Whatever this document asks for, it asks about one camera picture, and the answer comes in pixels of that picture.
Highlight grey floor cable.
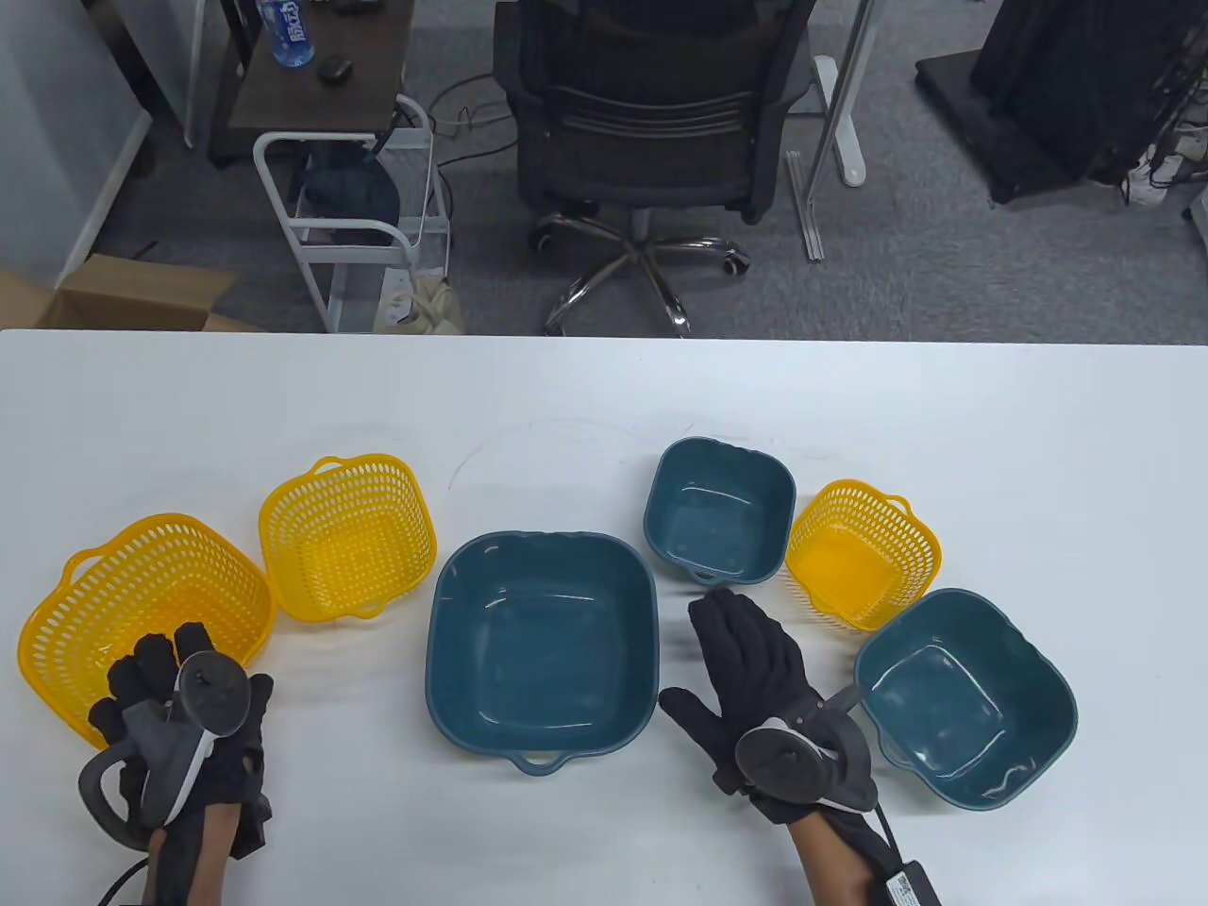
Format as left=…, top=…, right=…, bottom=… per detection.
left=429, top=71, right=515, bottom=166

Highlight grey hand tracker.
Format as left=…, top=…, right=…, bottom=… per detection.
left=734, top=684, right=879, bottom=813
left=78, top=651, right=251, bottom=846

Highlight white utility cart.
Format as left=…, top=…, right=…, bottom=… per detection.
left=253, top=92, right=452, bottom=334

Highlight large yellow drain basket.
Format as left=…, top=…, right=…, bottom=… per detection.
left=17, top=512, right=278, bottom=751

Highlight white metal stand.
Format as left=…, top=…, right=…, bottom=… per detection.
left=788, top=0, right=883, bottom=188

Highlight black covered equipment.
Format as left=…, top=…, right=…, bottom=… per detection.
left=915, top=0, right=1208, bottom=207

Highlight person's left hand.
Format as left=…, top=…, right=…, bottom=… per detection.
left=88, top=623, right=275, bottom=860

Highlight small yellow drain basket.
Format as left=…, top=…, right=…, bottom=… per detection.
left=783, top=479, right=942, bottom=632

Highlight dark wooden side table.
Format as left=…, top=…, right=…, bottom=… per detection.
left=208, top=0, right=416, bottom=169

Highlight medium blue basin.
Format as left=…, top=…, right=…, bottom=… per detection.
left=854, top=588, right=1079, bottom=813

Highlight black bag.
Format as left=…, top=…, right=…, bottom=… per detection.
left=300, top=162, right=402, bottom=246

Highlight aluminium rails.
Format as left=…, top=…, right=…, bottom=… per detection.
left=786, top=151, right=827, bottom=262

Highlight medium yellow drain basket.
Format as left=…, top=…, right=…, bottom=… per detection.
left=258, top=454, right=438, bottom=622

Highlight person's right forearm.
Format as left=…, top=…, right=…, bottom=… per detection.
left=788, top=812, right=907, bottom=906

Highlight black wrist sensor box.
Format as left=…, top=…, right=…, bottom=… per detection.
left=882, top=857, right=940, bottom=906

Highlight black glove cable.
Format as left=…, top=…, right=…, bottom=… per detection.
left=873, top=797, right=907, bottom=864
left=97, top=854, right=157, bottom=906

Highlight small blue basin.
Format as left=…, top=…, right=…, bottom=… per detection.
left=643, top=436, right=798, bottom=586

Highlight large blue basin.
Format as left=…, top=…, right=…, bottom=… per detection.
left=425, top=530, right=660, bottom=777

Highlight cardboard box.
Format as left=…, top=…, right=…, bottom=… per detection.
left=0, top=253, right=265, bottom=331

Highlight person's right hand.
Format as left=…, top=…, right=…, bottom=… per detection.
left=659, top=588, right=883, bottom=827

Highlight blue label water bottle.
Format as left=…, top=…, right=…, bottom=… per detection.
left=257, top=0, right=315, bottom=68

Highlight black office chair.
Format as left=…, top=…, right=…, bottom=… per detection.
left=493, top=0, right=820, bottom=338

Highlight person's left forearm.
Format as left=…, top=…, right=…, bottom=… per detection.
left=142, top=802, right=242, bottom=906

